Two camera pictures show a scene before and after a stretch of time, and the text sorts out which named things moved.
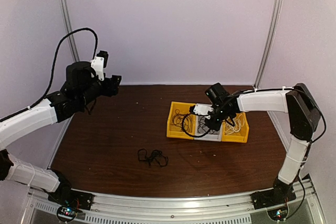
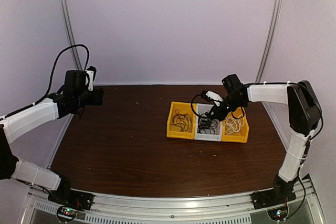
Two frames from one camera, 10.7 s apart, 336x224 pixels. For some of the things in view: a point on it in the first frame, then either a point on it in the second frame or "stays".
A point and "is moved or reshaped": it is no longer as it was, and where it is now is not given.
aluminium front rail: [237, 209] stays
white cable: [239, 121] stays
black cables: [156, 155] is moved or reshaped
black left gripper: [112, 85] -> [97, 99]
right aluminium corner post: [276, 28] stays
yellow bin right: [239, 133] stays
